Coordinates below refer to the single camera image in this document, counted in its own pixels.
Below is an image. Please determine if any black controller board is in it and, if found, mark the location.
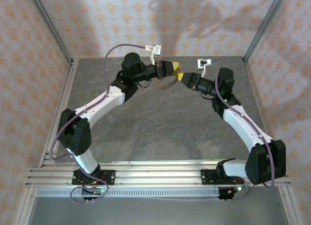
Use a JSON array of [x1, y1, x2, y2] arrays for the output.
[[217, 185, 251, 203], [81, 186, 109, 203]]

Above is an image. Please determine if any white left camera bracket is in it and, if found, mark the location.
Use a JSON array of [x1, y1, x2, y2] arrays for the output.
[[144, 44, 156, 65]]

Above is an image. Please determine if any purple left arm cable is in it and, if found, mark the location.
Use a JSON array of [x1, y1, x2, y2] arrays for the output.
[[50, 43, 146, 204]]

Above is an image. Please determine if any aluminium side rail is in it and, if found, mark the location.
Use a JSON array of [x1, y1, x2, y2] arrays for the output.
[[38, 59, 80, 168]]

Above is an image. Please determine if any aluminium frame post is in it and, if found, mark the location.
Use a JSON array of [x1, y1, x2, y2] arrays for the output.
[[242, 0, 289, 63], [26, 0, 74, 65]]

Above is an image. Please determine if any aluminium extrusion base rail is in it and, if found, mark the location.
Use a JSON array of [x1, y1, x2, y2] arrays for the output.
[[25, 158, 292, 188]]

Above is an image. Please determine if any slotted grey cable duct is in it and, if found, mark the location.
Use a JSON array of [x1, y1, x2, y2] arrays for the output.
[[36, 188, 221, 198]]

